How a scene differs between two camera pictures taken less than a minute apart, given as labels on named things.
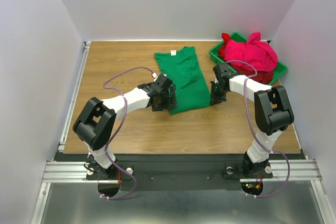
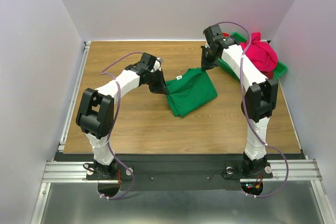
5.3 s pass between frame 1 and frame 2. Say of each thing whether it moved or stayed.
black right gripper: moved
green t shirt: moved
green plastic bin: stayed
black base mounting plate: stayed
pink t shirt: stayed
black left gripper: moved
